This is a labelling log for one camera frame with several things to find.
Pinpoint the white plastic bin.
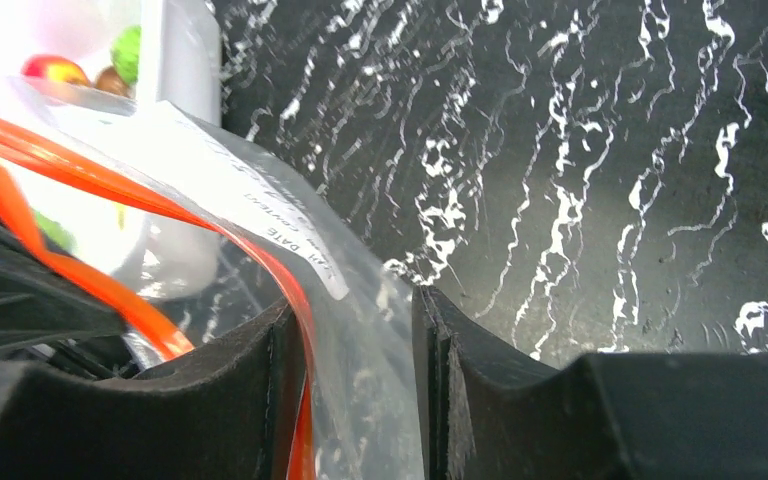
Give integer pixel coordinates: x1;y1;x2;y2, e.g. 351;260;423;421
0;1;221;300

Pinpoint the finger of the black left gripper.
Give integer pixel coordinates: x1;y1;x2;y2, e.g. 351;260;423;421
0;222;125;354

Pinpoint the green toy custard apple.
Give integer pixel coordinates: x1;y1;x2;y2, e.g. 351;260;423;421
110;25;142;86

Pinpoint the green toy bean pod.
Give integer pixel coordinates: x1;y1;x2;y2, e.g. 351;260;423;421
33;210;76;253

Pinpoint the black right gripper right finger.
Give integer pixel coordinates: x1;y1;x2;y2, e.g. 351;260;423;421
412;287;768;479

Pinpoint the brown toy kiwi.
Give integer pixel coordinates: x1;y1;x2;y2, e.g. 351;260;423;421
93;66;132;98

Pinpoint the red yellow toy pomegranate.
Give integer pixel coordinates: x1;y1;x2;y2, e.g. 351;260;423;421
21;54;92;87

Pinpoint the clear zip bag orange zipper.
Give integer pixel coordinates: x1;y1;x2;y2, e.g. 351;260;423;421
0;110;426;479

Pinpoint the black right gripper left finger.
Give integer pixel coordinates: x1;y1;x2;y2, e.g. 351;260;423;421
0;301;307;479

